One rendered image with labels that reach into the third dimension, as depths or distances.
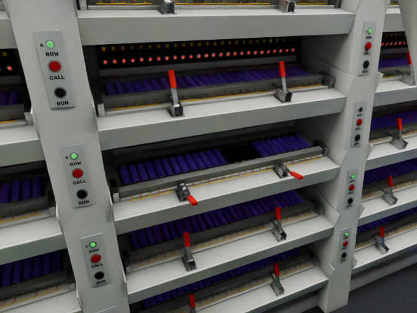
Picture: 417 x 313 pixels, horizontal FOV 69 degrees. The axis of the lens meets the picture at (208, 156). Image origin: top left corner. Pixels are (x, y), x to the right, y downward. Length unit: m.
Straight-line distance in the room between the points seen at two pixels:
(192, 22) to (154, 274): 0.57
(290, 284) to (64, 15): 0.91
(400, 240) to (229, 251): 0.72
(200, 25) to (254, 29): 0.12
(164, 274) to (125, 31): 0.54
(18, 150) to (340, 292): 1.01
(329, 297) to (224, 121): 0.73
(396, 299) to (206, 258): 0.75
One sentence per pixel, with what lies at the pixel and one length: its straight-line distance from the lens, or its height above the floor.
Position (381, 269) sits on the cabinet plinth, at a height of 0.04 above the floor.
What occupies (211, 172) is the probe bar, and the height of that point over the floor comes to 0.57.
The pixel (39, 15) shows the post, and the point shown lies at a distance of 0.58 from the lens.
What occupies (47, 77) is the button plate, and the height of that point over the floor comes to 0.82.
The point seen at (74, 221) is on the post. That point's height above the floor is 0.55.
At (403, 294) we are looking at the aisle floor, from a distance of 1.36.
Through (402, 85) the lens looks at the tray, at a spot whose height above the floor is 0.73.
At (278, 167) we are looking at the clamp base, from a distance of 0.79.
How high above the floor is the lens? 0.85
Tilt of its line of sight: 19 degrees down
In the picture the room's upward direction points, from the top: 3 degrees counter-clockwise
